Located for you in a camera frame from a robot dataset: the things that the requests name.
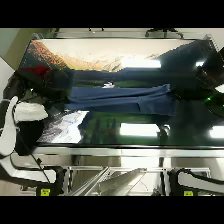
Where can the black garment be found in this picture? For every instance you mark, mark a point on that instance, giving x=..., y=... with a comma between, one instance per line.
x=28, y=136

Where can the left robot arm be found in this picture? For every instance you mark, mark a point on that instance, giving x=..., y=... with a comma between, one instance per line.
x=7, y=133

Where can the red garment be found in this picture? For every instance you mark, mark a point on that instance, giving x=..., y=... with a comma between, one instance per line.
x=38, y=70

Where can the white garment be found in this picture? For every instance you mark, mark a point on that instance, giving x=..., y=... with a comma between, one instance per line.
x=31, y=111

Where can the silver frame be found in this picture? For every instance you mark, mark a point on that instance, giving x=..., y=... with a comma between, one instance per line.
x=116, y=185

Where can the blue T-shirt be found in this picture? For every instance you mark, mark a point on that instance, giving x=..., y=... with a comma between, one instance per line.
x=126, y=100

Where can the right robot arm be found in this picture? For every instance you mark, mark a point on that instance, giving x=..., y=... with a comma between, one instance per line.
x=200, y=181

